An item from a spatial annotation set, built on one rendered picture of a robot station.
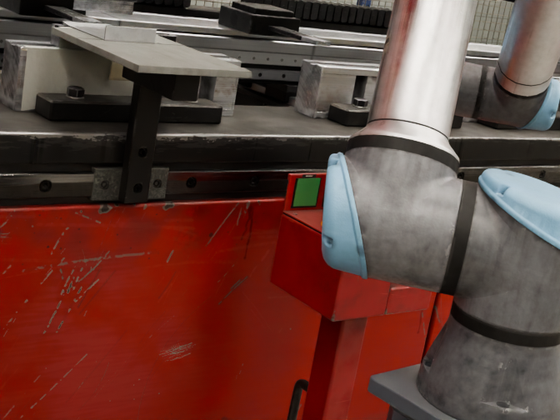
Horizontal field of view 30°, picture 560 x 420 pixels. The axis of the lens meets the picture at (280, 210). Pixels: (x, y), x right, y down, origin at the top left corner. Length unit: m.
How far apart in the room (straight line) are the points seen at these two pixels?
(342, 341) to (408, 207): 0.67
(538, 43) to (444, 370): 0.48
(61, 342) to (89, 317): 0.05
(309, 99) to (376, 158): 0.87
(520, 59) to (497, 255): 0.44
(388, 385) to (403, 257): 0.15
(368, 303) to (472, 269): 0.57
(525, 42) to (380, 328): 0.81
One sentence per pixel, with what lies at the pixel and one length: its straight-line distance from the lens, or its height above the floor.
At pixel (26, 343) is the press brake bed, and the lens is 1.58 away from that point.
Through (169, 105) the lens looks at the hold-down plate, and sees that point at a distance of 1.63.
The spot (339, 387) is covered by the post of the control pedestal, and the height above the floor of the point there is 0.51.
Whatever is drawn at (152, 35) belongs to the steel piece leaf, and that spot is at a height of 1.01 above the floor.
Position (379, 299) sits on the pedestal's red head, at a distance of 1.58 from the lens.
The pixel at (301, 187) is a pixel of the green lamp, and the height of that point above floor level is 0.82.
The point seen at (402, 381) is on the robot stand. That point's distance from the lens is 1.11.
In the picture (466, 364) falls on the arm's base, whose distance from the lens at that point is 1.05.
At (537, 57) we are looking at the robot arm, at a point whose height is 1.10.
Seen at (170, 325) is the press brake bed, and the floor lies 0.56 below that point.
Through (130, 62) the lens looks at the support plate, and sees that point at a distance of 1.38.
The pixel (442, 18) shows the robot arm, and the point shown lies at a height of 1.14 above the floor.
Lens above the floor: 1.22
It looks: 16 degrees down
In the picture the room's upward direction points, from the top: 10 degrees clockwise
